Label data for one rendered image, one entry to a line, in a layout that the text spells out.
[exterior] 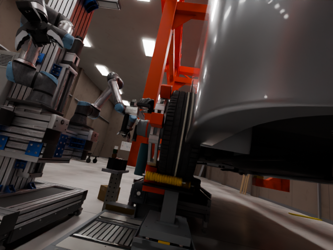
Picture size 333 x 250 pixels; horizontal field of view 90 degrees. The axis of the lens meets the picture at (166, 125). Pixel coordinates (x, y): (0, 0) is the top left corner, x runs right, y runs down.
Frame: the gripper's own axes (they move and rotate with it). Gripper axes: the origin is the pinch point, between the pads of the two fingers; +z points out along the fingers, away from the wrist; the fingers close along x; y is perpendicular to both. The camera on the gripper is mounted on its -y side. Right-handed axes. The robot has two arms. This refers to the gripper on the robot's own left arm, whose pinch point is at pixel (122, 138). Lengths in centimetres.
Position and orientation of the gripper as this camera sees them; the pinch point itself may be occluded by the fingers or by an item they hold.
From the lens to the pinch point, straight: 189.7
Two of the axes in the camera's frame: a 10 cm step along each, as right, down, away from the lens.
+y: -3.3, 4.5, -8.3
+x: 8.1, 5.8, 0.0
